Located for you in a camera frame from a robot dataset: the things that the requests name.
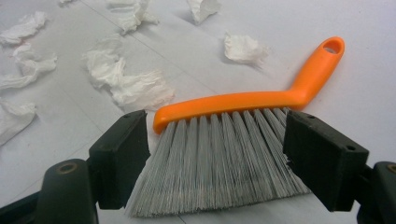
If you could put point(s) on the white table cover sheet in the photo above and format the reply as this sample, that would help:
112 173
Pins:
358 93

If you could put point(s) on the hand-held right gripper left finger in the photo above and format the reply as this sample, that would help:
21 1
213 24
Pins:
120 161

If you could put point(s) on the orange brush with grey bristles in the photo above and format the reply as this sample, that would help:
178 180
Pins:
233 102

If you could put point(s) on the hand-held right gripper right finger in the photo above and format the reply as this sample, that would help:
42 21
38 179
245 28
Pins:
323 161

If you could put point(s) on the group of white tissues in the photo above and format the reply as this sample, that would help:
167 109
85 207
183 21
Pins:
140 90

